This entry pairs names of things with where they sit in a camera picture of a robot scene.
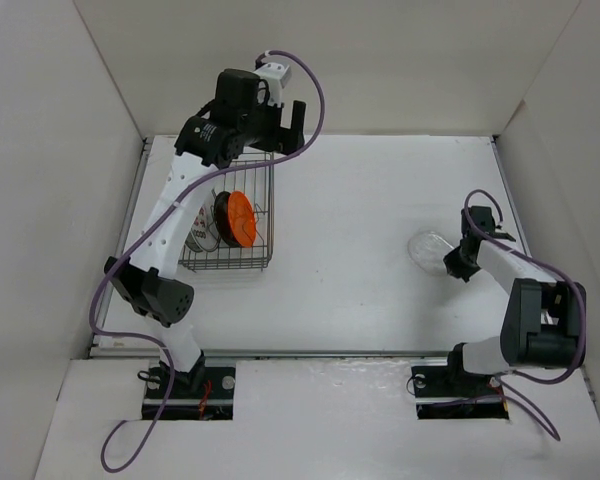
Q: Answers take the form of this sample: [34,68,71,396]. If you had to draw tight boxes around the clear plastic dish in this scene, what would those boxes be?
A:
[407,230,454,276]

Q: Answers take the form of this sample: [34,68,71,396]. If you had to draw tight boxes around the orange plate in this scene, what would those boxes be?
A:
[228,191,257,248]

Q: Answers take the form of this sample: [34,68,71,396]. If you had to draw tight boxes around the black small plate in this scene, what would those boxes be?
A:
[214,191,239,248]

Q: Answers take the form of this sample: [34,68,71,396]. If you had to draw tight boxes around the white plate red characters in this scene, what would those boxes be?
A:
[189,196,220,253]

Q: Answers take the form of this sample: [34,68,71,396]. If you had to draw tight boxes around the green rimmed white plate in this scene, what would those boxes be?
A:
[185,234,198,252]

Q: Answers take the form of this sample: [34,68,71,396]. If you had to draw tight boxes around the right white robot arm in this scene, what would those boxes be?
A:
[442,235,587,394]

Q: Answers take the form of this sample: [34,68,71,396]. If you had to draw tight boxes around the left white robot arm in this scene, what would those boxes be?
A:
[112,62,306,397]

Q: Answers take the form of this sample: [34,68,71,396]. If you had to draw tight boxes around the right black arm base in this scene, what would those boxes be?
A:
[406,364,509,420]

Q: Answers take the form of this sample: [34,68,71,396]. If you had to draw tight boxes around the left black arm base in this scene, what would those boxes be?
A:
[137,364,236,421]

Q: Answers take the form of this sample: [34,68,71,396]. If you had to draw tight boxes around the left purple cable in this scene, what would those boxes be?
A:
[89,49,326,472]

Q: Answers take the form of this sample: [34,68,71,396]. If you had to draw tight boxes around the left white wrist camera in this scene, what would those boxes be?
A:
[254,62,292,107]

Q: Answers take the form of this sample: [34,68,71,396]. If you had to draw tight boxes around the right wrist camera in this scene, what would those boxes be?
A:
[461,206,515,242]

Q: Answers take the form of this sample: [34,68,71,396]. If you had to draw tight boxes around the grey wire dish rack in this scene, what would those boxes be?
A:
[179,148,274,271]

